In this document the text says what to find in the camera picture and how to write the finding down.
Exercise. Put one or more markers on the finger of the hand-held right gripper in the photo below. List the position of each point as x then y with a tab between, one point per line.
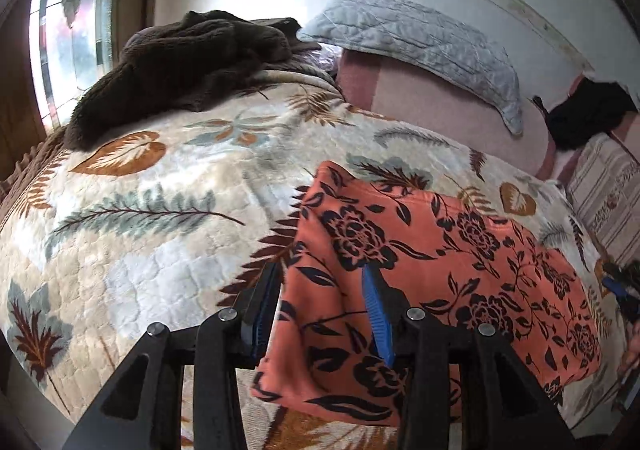
620	291

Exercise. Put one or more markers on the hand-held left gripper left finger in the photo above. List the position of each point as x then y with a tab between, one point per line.
261	315

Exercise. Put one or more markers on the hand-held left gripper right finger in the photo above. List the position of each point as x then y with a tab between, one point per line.
376	310

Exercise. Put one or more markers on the orange floral print garment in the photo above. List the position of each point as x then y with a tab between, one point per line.
450	270

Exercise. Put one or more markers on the person's right hand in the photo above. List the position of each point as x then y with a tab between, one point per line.
632	355

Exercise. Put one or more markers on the striped floral sofa cushion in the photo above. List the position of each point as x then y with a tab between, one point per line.
610	200

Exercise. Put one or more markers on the cream leaf print blanket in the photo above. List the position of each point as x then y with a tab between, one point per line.
150	240

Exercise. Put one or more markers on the black garment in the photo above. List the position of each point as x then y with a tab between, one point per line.
585	114

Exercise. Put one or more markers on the dark brown fleece garment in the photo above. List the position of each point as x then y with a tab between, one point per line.
175	64

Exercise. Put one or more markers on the grey quilted pillow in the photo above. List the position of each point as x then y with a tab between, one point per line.
425	44

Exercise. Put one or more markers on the wooden stained glass door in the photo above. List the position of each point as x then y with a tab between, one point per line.
75	54

